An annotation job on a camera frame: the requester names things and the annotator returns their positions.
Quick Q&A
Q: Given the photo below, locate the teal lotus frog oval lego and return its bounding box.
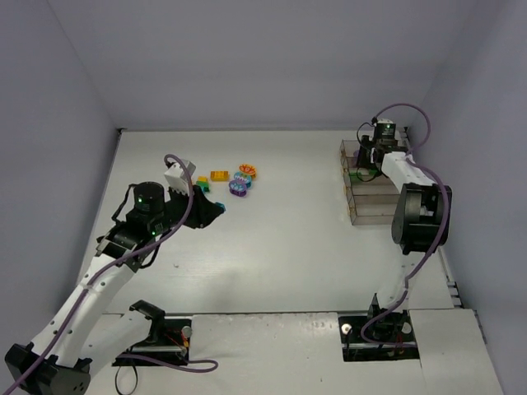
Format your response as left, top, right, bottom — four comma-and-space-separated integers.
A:
233, 172, 252, 188

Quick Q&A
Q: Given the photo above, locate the yellow flat lego brick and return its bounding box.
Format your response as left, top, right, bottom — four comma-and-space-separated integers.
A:
210, 170, 230, 182

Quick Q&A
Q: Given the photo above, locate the clear green-lego bin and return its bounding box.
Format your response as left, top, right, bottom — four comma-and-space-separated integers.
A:
342, 156, 386, 182

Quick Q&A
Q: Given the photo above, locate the purple lotus oval lego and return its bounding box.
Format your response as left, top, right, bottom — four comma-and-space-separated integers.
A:
228, 180, 247, 197

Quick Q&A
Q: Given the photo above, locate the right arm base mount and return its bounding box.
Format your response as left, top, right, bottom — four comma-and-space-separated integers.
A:
338, 297, 420, 363

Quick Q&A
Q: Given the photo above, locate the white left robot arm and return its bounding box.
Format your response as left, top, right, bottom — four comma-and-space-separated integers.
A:
5, 182, 226, 394

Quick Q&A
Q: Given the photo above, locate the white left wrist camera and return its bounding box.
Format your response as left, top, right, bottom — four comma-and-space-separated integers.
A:
164, 161, 190, 195

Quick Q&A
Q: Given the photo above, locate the orange butterfly oval lego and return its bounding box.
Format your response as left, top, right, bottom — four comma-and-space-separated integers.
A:
239, 163, 258, 179

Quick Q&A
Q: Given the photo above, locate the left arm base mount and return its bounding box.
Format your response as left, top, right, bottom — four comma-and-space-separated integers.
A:
111, 300, 193, 367

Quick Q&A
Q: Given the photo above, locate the clear yellow-lego bin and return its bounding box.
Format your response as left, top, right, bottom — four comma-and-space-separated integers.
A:
346, 189, 399, 226

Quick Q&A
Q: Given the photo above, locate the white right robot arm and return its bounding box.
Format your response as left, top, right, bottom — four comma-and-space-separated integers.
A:
357, 118, 452, 312

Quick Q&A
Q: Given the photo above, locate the clear purple-lego bin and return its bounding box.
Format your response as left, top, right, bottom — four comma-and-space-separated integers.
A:
339, 138, 408, 159

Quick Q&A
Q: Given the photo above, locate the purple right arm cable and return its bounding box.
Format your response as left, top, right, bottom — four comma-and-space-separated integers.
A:
360, 102, 450, 345

